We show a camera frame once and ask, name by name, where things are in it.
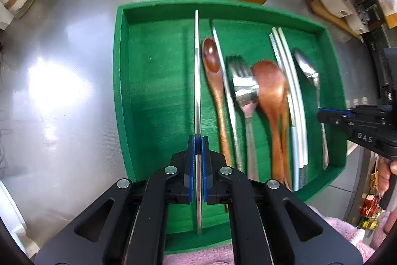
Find steel chopstick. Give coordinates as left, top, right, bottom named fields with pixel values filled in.
left=210, top=19, right=244, bottom=172
left=194, top=10, right=203, bottom=235

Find steel fork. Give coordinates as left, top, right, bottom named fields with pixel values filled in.
left=227, top=55, right=260, bottom=182

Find person's right hand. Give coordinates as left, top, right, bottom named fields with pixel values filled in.
left=378, top=156, right=396, bottom=235

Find steel spoon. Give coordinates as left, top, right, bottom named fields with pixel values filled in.
left=293, top=48, right=330, bottom=170

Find large wooden spoon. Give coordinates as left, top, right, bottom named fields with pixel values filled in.
left=252, top=60, right=293, bottom=190

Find small wooden spoon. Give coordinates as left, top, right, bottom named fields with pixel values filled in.
left=201, top=38, right=233, bottom=166

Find green wooden tray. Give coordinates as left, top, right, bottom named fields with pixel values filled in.
left=113, top=0, right=348, bottom=254

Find pink towel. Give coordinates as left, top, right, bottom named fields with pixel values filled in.
left=162, top=204, right=378, bottom=265

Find white appliance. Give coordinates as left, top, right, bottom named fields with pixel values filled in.
left=0, top=182, right=27, bottom=236

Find black cables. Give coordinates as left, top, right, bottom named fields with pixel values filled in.
left=0, top=43, right=15, bottom=178

